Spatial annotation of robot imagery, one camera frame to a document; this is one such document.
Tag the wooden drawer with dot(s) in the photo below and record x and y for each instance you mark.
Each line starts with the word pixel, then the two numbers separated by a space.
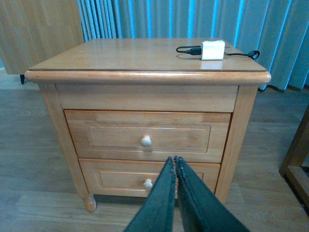
pixel 119 177
pixel 132 135

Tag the large wooden cabinet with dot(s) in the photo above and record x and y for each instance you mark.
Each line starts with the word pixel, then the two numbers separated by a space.
pixel 32 31

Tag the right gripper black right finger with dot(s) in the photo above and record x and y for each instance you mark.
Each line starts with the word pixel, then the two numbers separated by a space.
pixel 200 210

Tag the dark wooden furniture frame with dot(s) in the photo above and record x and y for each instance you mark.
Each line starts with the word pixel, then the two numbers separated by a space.
pixel 291 167

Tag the white charger box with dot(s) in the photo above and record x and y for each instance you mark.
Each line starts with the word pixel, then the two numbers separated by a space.
pixel 212 50

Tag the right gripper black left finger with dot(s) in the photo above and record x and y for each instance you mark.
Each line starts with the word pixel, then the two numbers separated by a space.
pixel 156 214

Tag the light blue curtain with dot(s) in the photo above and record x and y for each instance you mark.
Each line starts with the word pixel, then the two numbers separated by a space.
pixel 279 29

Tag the wooden nightstand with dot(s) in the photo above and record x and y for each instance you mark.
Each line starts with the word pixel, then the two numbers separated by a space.
pixel 149 75

